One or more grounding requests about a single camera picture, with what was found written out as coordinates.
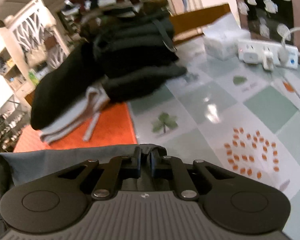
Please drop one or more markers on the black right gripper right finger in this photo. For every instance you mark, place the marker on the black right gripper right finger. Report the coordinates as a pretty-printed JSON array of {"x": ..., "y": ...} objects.
[{"x": 187, "y": 181}]

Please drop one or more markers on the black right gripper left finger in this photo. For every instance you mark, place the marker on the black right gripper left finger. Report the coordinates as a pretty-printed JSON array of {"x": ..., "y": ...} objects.
[{"x": 102, "y": 181}]

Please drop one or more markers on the grey trousers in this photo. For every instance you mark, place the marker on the grey trousers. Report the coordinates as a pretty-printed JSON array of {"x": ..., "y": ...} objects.
[{"x": 47, "y": 195}]

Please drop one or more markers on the stack of folded clothes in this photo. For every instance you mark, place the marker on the stack of folded clothes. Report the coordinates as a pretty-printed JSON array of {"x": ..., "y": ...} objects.
[{"x": 125, "y": 52}]

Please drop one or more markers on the orange patterned mat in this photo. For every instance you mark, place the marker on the orange patterned mat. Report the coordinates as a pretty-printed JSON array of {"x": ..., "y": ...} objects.
[{"x": 114, "y": 127}]

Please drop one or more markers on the checkered green white tablecloth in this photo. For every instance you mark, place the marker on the checkered green white tablecloth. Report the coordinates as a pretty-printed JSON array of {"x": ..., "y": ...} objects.
[{"x": 232, "y": 115}]

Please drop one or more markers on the white tissue box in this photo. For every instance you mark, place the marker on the white tissue box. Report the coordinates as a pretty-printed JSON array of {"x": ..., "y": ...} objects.
[{"x": 224, "y": 45}]

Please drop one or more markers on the white power strip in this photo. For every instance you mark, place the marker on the white power strip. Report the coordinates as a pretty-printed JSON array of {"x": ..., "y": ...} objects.
[{"x": 269, "y": 54}]

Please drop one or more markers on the white lattice shelf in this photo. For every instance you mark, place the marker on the white lattice shelf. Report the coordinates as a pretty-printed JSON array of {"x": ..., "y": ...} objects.
[{"x": 30, "y": 47}]

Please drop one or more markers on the pink cabinet with cups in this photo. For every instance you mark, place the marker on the pink cabinet with cups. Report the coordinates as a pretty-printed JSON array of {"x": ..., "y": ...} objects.
[{"x": 269, "y": 19}]

